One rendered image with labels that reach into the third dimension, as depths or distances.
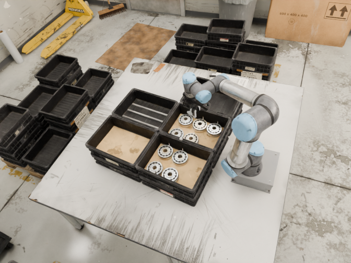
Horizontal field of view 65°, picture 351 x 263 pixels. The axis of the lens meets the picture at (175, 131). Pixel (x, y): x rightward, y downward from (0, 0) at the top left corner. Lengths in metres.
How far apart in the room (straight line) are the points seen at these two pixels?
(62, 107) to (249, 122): 2.10
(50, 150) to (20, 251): 0.91
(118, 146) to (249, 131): 1.04
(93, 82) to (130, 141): 1.43
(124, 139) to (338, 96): 2.53
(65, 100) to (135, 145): 1.25
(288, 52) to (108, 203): 3.10
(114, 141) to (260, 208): 1.06
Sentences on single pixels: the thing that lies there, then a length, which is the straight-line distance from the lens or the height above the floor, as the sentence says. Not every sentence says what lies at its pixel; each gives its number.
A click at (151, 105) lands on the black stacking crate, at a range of 2.15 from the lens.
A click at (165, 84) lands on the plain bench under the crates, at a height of 0.70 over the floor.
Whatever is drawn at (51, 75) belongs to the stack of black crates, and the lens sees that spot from 3.38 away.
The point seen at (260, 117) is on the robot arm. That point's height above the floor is 1.44.
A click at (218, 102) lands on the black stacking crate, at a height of 0.83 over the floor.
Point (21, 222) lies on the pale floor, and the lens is 3.00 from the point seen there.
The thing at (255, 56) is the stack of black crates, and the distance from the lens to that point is 3.13.
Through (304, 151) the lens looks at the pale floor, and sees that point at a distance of 2.99.
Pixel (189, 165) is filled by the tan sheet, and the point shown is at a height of 0.83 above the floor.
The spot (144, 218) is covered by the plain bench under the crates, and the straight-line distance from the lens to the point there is 1.79.
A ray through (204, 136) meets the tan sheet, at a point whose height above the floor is 0.83.
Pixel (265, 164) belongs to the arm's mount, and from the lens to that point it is 1.84.
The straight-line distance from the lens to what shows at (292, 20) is 4.26.
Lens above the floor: 2.34
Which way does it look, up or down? 51 degrees down
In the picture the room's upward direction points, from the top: 9 degrees counter-clockwise
